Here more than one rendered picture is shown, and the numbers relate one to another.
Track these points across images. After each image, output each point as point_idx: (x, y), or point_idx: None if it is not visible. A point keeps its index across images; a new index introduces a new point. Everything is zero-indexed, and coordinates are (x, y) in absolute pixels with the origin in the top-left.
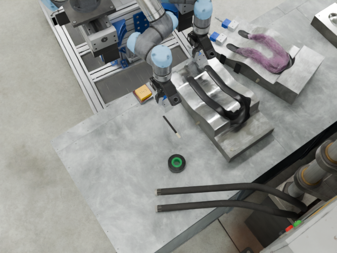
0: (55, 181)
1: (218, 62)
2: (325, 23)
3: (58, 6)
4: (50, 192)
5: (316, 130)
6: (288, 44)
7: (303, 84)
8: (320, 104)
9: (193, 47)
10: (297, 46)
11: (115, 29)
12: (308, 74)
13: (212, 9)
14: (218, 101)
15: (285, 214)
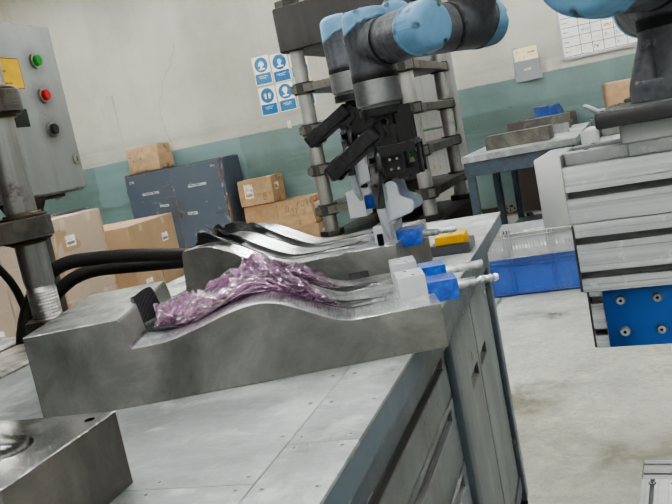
0: (600, 468)
1: (345, 251)
2: (43, 420)
3: (618, 22)
4: (585, 460)
5: (17, 374)
6: (182, 332)
7: (81, 302)
8: (15, 395)
9: (401, 178)
10: (153, 419)
11: (582, 131)
12: (72, 310)
13: (344, 27)
14: (274, 240)
15: (57, 282)
